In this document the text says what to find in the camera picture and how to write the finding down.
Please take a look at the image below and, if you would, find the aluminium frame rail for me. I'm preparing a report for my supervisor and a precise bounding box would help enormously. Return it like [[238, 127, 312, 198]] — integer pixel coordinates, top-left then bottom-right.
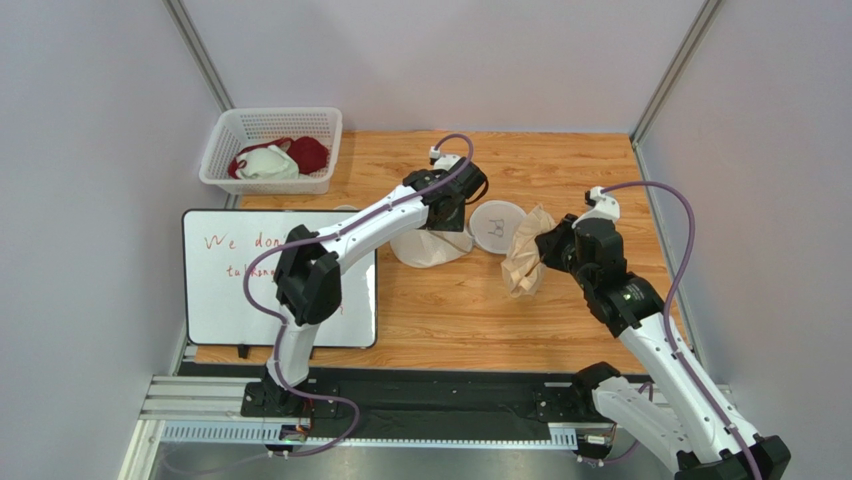
[[141, 376, 613, 450]]

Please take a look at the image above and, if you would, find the round white bag lid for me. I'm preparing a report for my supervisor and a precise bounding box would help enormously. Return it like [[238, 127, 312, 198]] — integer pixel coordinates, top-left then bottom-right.
[[468, 200, 527, 255]]

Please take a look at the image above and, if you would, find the beige bra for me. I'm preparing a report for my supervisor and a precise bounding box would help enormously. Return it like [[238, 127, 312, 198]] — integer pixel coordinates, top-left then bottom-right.
[[501, 204, 556, 298]]

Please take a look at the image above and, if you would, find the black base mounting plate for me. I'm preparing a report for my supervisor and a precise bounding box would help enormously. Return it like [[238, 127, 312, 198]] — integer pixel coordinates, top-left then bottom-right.
[[179, 364, 611, 441]]

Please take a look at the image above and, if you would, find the whiteboard with red writing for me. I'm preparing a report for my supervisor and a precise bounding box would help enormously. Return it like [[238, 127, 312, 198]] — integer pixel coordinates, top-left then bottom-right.
[[182, 210, 378, 348]]

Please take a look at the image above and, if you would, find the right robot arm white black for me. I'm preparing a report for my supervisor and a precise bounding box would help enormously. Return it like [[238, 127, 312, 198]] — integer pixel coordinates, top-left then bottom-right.
[[535, 215, 791, 479]]

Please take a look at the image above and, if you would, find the white bra in basket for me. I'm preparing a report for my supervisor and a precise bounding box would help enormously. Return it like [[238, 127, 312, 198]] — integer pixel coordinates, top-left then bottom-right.
[[235, 145, 300, 181]]

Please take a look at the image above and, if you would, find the white plastic basket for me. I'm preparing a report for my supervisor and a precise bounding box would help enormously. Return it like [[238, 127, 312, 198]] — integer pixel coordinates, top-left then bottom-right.
[[199, 107, 343, 195]]

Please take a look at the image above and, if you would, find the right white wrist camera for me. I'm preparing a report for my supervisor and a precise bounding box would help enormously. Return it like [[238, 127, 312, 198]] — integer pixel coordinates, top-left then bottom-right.
[[572, 186, 621, 228]]

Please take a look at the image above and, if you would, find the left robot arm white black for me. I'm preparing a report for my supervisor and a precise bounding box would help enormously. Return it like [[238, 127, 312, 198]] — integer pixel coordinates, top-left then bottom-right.
[[241, 157, 489, 417]]

